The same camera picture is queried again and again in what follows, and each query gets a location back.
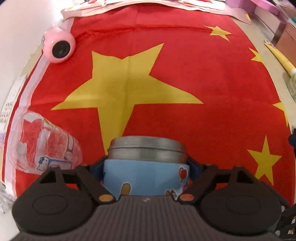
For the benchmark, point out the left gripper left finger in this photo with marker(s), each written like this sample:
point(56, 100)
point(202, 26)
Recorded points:
point(91, 178)

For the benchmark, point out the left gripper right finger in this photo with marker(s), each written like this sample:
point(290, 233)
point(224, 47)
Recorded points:
point(202, 177)

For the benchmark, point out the blue cartoon steel cup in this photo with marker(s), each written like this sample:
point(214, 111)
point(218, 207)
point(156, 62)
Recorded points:
point(146, 166)

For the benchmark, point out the clear glass cartoon cup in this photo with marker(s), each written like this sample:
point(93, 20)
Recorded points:
point(37, 145)

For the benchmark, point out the green tape roll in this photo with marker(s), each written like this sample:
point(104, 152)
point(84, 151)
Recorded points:
point(291, 85)

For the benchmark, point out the yellow tube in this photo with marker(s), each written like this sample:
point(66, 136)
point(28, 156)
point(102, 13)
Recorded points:
point(283, 60)

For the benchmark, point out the pink storage box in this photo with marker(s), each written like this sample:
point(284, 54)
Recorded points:
point(287, 43)

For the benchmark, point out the red flag with yellow stars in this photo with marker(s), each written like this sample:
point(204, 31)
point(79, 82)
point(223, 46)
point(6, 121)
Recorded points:
point(190, 76)

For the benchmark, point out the white sticker sheet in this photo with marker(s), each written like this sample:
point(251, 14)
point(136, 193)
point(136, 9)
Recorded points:
point(10, 101)

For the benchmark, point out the magenta small stool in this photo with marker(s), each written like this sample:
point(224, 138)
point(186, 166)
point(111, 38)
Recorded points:
point(266, 12)

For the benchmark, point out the pink lettered bottle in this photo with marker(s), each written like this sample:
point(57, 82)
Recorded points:
point(57, 44)

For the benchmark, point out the folded pink white cloth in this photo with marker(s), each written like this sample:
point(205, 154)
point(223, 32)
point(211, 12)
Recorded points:
point(90, 8)

